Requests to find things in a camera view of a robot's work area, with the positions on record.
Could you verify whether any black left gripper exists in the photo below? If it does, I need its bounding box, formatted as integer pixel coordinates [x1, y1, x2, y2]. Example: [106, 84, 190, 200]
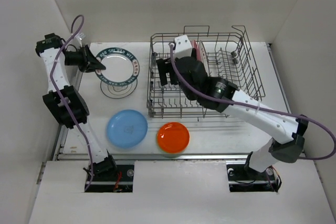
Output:
[65, 44, 106, 72]

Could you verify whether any white plate dark patterned rim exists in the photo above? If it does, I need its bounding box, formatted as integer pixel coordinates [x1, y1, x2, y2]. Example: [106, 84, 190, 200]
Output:
[95, 47, 140, 87]

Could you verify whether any white plate green rim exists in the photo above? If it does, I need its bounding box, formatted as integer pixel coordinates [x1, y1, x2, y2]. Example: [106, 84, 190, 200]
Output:
[100, 80, 138, 99]

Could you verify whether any pink plate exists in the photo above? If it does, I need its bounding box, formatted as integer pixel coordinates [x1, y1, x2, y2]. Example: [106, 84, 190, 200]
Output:
[191, 40, 202, 61]

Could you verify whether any blue plate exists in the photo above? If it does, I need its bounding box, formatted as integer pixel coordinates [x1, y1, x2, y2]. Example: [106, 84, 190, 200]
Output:
[106, 109, 148, 150]

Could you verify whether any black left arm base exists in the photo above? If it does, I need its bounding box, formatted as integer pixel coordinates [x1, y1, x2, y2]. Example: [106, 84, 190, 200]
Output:
[84, 164, 134, 193]

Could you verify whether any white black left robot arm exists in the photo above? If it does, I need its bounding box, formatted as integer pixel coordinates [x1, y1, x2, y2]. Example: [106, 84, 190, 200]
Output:
[35, 33, 118, 180]

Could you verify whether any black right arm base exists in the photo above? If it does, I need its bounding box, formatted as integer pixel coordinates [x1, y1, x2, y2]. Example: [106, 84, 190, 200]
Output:
[226, 164, 282, 193]

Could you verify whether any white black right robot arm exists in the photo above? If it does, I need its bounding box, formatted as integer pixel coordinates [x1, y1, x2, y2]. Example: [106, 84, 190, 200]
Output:
[156, 57, 308, 179]

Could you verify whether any white plate orange sunburst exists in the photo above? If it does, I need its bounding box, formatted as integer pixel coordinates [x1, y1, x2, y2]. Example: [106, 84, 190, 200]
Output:
[198, 40, 209, 76]

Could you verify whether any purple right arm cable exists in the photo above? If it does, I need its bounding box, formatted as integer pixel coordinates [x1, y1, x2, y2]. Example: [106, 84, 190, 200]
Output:
[169, 42, 336, 192]

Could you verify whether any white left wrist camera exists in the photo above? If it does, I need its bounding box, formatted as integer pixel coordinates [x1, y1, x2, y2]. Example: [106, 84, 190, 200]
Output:
[75, 32, 86, 47]

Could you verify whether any grey wire dish rack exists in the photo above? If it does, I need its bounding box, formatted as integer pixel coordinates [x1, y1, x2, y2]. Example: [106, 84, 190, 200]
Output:
[146, 25, 266, 119]

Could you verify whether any aluminium front rail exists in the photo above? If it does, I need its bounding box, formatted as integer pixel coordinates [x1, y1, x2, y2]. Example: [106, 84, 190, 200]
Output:
[52, 153, 308, 162]

